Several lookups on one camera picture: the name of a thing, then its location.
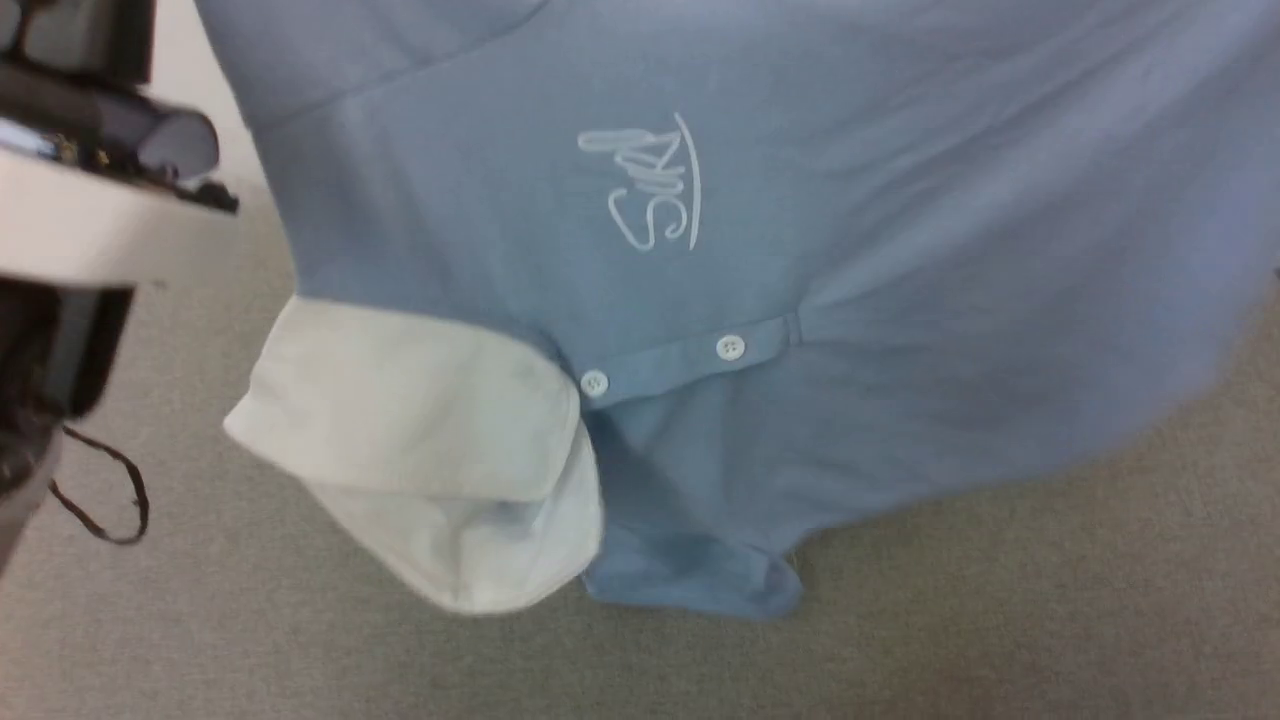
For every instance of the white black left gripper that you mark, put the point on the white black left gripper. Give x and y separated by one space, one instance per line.
70 225

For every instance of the grey fabric sofa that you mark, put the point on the grey fabric sofa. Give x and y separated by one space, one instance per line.
900 630

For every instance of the light blue polo shirt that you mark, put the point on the light blue polo shirt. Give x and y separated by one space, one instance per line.
900 200

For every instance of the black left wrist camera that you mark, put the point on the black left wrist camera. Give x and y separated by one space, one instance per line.
150 140

